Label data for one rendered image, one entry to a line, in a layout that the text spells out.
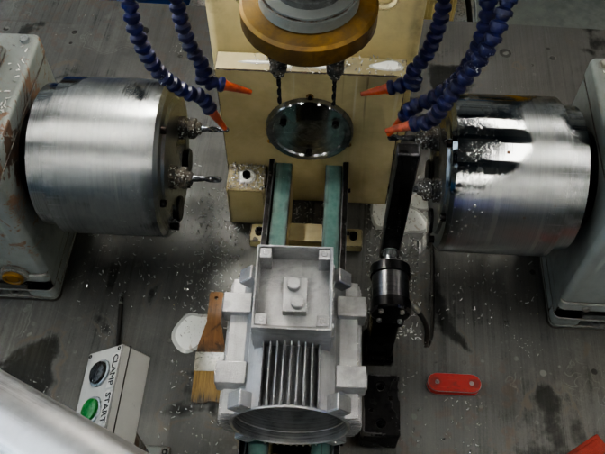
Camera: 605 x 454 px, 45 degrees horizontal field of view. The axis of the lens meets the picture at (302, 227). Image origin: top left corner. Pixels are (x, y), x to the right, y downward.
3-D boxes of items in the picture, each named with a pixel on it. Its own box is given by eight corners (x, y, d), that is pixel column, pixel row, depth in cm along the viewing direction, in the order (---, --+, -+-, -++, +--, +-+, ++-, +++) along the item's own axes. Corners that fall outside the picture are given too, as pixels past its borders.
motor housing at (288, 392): (236, 318, 115) (225, 256, 99) (356, 322, 115) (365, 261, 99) (223, 445, 104) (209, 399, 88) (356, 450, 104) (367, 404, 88)
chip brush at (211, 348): (203, 293, 131) (203, 290, 130) (230, 294, 131) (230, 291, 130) (190, 404, 120) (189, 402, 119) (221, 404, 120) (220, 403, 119)
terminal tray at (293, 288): (257, 271, 102) (255, 243, 96) (334, 274, 102) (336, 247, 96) (251, 350, 95) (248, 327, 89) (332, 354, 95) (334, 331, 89)
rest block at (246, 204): (234, 197, 142) (229, 158, 132) (269, 199, 142) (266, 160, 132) (230, 222, 139) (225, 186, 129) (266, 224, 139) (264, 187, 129)
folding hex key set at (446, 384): (478, 378, 122) (480, 374, 121) (479, 396, 120) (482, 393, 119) (426, 376, 122) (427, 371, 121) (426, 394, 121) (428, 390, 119)
